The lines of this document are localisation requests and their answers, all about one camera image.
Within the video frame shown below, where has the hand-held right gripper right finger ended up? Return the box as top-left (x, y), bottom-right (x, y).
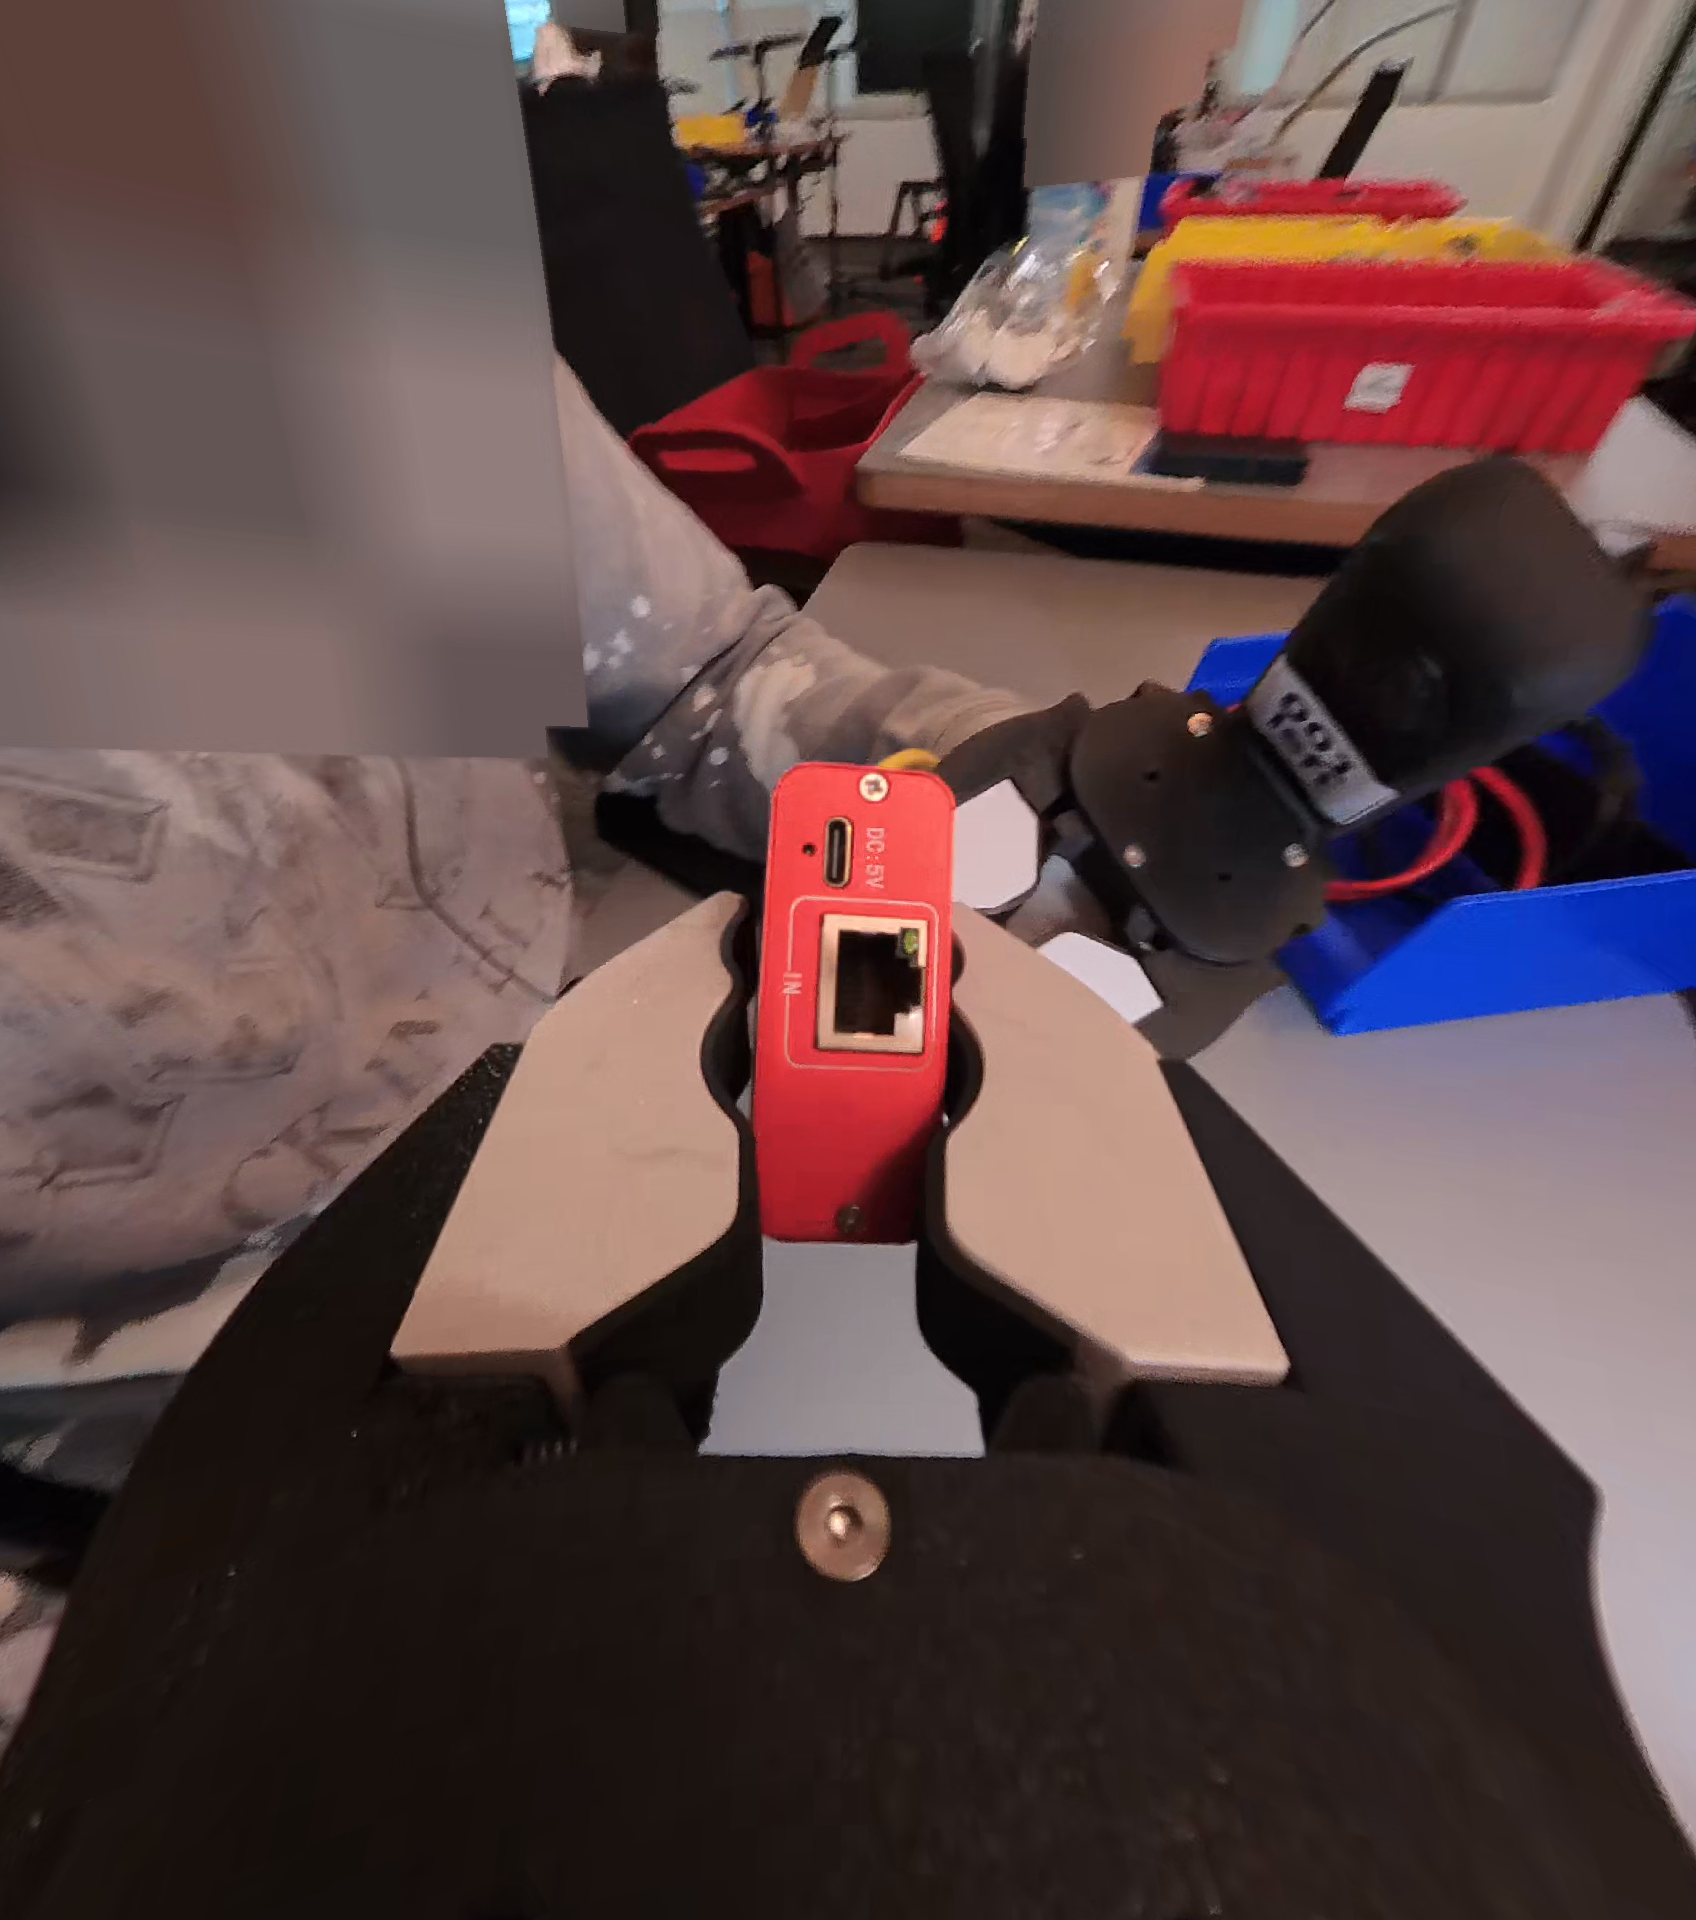
top-left (915, 906), bottom-right (1293, 1389)

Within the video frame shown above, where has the black fabric panel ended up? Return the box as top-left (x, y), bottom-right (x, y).
top-left (519, 66), bottom-right (760, 437)

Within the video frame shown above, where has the small red plastic bin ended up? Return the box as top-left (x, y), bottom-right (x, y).
top-left (1154, 176), bottom-right (1467, 234)

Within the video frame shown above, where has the clear plastic bag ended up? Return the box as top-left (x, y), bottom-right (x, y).
top-left (911, 224), bottom-right (1137, 390)

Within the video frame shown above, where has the yellow plastic bin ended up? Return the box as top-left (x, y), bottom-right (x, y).
top-left (1124, 213), bottom-right (1563, 362)

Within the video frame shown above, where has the red tote bag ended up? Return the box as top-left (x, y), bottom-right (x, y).
top-left (627, 312), bottom-right (962, 557)

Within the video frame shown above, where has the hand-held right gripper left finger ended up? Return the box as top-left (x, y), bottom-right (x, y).
top-left (391, 891), bottom-right (764, 1377)

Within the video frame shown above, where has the blue plastic bin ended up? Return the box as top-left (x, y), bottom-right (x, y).
top-left (1184, 595), bottom-right (1696, 1037)

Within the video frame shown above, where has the red ethernet adapter box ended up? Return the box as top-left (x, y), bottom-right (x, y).
top-left (752, 761), bottom-right (958, 1248)

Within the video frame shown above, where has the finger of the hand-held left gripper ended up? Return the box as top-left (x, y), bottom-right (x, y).
top-left (950, 775), bottom-right (1047, 918)
top-left (1041, 932), bottom-right (1169, 1025)

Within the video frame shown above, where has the wooden table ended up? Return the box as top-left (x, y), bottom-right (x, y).
top-left (854, 382), bottom-right (1696, 580)

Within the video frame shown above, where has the person's patterned grey shirt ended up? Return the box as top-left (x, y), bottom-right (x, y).
top-left (0, 745), bottom-right (597, 1853)

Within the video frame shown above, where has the large red plastic bin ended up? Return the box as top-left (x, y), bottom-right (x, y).
top-left (1154, 257), bottom-right (1696, 452)

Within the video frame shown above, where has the red ethernet cable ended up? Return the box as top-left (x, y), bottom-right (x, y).
top-left (1325, 763), bottom-right (1553, 901)

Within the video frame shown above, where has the person's left forearm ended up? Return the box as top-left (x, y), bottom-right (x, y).
top-left (555, 359), bottom-right (1090, 864)

